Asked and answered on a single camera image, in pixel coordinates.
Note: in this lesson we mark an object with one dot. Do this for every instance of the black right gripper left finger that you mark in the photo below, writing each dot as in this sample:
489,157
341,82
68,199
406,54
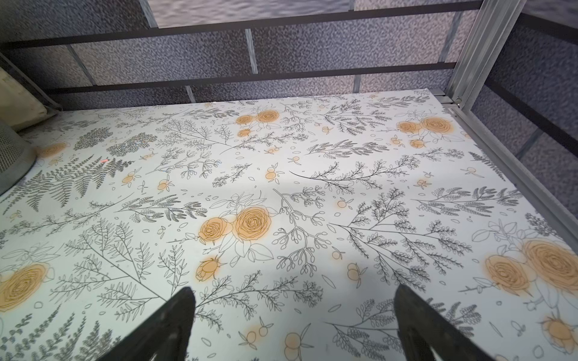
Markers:
164,335

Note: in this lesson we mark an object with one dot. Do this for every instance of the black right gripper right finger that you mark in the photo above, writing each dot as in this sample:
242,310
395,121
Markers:
425,334

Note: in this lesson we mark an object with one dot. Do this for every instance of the grey mesh trash bin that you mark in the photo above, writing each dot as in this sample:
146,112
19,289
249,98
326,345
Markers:
17,158

